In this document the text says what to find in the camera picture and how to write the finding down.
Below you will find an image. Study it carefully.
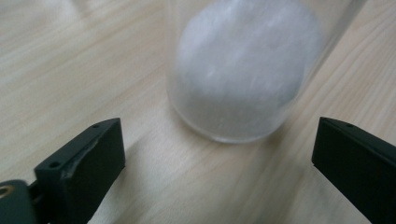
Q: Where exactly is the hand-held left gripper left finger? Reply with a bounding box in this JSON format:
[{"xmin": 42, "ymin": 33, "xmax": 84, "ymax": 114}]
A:
[{"xmin": 29, "ymin": 118, "xmax": 127, "ymax": 224}]

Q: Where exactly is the glass jar of white powder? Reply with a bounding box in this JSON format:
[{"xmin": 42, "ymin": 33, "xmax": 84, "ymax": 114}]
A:
[{"xmin": 166, "ymin": 0, "xmax": 369, "ymax": 145}]

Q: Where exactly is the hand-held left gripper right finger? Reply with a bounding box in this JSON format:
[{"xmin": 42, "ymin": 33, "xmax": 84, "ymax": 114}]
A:
[{"xmin": 311, "ymin": 117, "xmax": 396, "ymax": 224}]

